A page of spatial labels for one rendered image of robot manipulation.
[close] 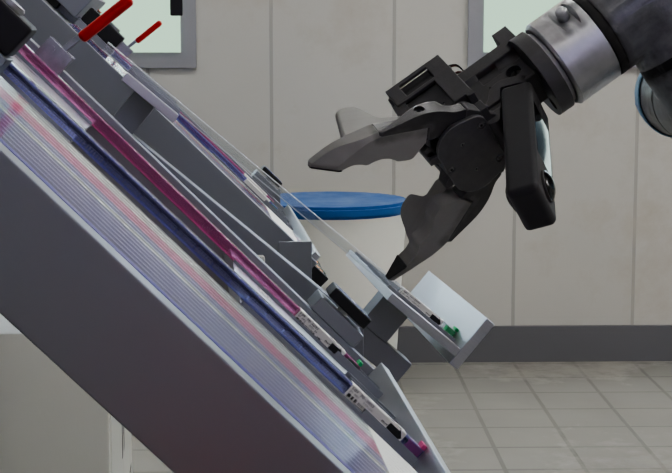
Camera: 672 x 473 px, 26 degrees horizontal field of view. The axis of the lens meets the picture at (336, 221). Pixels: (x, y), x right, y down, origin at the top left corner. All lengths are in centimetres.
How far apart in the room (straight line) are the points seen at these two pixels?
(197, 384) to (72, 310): 8
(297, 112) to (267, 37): 26
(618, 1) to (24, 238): 55
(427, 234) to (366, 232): 298
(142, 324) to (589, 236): 418
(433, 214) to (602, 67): 17
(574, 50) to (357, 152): 19
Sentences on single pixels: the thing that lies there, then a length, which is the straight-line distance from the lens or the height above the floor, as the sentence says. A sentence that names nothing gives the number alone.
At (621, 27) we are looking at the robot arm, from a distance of 114.
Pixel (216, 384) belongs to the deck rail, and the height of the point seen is 88.
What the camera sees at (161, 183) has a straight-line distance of 135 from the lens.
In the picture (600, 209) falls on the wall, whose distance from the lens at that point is 489.
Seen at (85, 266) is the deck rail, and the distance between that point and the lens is 76.
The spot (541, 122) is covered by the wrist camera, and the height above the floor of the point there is 99.
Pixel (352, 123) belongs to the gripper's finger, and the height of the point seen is 99.
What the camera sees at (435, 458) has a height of 73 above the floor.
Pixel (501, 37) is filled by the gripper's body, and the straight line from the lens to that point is 118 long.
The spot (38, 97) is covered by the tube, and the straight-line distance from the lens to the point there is 113.
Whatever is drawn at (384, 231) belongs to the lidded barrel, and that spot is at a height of 52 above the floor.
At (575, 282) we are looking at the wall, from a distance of 491.
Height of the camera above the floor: 105
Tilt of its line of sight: 7 degrees down
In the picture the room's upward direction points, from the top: straight up
